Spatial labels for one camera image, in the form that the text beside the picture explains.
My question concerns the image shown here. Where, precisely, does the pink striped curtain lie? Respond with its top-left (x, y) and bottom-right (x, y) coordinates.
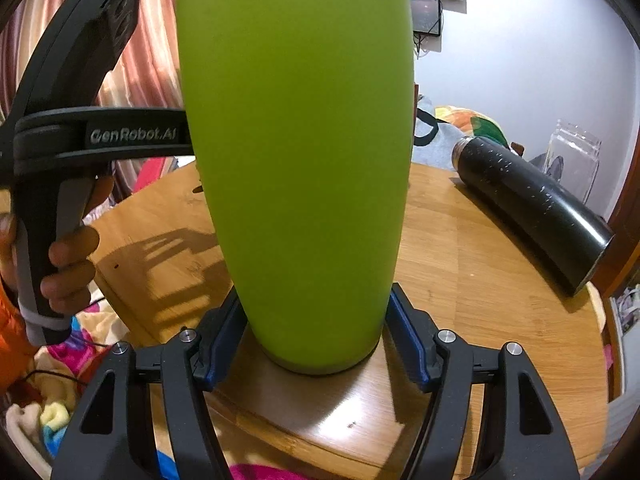
top-left (0, 0), bottom-right (184, 201)

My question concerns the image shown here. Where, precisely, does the orange jacket sleeve forearm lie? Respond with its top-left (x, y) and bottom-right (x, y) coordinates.
top-left (0, 282), bottom-right (38, 393)

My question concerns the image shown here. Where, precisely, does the lime green tall bottle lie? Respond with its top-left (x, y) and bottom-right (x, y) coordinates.
top-left (176, 0), bottom-right (414, 375)

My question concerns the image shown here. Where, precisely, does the person's left hand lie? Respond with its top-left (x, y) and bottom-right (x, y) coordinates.
top-left (0, 173), bottom-right (115, 317)

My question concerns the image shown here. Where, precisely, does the black speckled thermos bottle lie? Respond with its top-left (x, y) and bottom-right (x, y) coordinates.
top-left (451, 136), bottom-right (614, 296)

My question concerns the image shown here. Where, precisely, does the clear glass jar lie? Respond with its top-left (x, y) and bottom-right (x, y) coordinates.
top-left (541, 120), bottom-right (602, 204)

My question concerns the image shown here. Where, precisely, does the small black wall monitor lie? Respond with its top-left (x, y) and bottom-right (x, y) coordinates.
top-left (410, 0), bottom-right (442, 37)

